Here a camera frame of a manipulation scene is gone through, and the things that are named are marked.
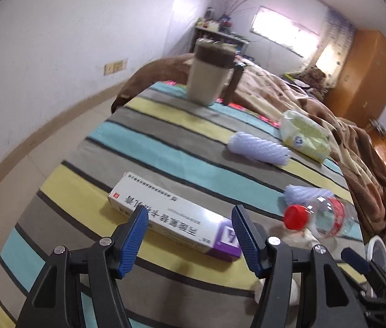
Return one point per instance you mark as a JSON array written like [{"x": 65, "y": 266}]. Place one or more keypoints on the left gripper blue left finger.
[{"x": 127, "y": 240}]

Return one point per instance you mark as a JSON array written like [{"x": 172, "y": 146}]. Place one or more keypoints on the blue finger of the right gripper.
[{"x": 357, "y": 262}]

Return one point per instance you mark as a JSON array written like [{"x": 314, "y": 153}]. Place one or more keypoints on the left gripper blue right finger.
[{"x": 252, "y": 243}]

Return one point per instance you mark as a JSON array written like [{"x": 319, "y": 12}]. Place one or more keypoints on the white purple medicine box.
[{"x": 177, "y": 218}]

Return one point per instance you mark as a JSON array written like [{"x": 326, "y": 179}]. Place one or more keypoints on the white towel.
[{"x": 300, "y": 239}]

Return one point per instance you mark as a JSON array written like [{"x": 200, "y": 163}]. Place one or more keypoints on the clear bottle red cap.
[{"x": 323, "y": 217}]

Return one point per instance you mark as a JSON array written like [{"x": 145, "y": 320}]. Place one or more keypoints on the white foam net sleeve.
[
  {"x": 259, "y": 149},
  {"x": 306, "y": 196}
]

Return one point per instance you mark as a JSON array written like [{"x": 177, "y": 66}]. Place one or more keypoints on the white mesh trash bin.
[{"x": 375, "y": 251}]

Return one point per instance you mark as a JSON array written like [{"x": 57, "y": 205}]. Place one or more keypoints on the brown beige blanket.
[{"x": 268, "y": 95}]

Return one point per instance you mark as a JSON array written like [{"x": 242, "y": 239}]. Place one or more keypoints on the striped colourful table cloth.
[{"x": 181, "y": 148}]

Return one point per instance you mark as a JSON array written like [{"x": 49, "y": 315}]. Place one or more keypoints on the green tissue pack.
[{"x": 304, "y": 135}]

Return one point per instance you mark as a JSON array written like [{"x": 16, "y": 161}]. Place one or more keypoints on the brown teddy bear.
[{"x": 314, "y": 77}]

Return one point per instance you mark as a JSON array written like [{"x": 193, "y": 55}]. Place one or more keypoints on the beige brown travel mug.
[{"x": 215, "y": 73}]

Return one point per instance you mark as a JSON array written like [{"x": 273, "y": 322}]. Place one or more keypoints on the orange wooden wardrobe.
[{"x": 360, "y": 93}]

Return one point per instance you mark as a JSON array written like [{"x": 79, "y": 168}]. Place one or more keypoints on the patterned window curtain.
[{"x": 336, "y": 37}]

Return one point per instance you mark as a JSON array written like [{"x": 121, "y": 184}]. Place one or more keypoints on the wall power socket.
[{"x": 115, "y": 67}]

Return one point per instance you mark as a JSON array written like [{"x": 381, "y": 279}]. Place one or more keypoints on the cluttered wall shelf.
[{"x": 218, "y": 30}]

